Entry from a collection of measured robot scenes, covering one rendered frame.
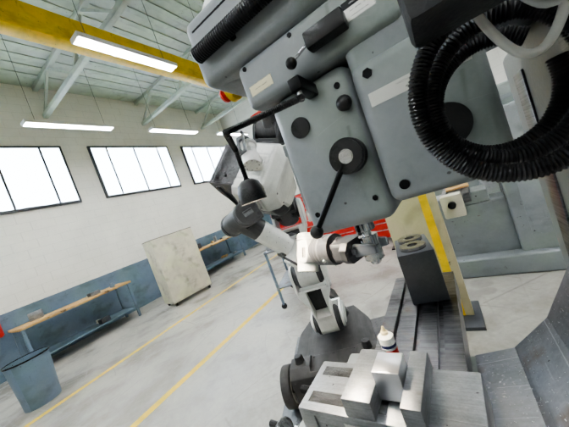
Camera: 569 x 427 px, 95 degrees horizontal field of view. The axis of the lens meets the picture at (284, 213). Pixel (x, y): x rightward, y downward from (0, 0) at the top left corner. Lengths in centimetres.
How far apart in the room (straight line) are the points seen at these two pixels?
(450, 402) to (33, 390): 487
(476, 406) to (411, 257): 51
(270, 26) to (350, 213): 41
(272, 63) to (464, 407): 73
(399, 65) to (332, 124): 15
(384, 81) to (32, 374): 498
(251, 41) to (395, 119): 34
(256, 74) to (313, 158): 22
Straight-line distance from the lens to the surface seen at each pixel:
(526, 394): 85
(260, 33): 64
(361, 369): 68
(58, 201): 829
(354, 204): 56
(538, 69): 67
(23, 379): 506
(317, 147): 57
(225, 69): 69
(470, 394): 66
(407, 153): 51
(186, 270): 674
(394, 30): 56
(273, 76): 61
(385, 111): 52
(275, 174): 104
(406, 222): 243
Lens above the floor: 141
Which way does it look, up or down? 3 degrees down
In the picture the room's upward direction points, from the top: 20 degrees counter-clockwise
